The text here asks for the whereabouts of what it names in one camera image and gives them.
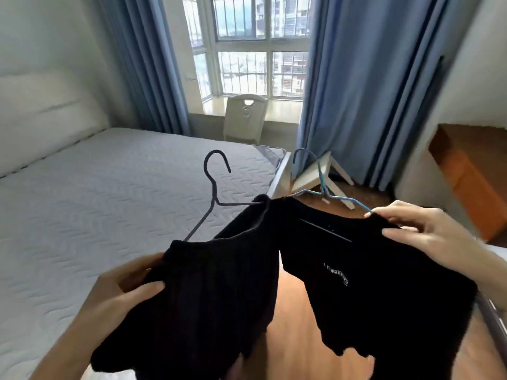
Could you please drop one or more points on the blue curtain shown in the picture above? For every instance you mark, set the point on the blue curtain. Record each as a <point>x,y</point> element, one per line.
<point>146,55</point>
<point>364,94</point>

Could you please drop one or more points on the person's left hand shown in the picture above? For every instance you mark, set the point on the person's left hand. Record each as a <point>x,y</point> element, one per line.
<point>103,304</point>

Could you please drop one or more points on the black Li-Ning t-shirt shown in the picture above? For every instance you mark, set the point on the black Li-Ning t-shirt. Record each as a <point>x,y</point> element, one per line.
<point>376,312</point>

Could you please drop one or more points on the grey quilted mattress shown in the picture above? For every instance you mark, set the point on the grey quilted mattress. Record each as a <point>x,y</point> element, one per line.
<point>99,193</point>

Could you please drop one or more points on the black shorts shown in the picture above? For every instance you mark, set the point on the black shorts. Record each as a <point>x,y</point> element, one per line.
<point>206,304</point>

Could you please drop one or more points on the person's right hand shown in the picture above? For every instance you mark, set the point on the person's right hand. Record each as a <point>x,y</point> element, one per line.
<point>435,241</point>

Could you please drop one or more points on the white plastic chair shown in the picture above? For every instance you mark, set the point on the white plastic chair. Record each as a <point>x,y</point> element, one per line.
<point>245,122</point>

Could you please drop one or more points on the orange wooden cabinet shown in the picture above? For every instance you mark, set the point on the orange wooden cabinet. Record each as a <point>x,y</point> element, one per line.
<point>475,174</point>

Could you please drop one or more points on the white framed barred window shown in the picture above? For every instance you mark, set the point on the white framed barred window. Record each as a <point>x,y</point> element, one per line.
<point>269,43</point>

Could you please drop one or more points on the beige window sill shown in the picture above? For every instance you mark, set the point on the beige window sill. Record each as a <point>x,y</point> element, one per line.
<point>285,110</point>

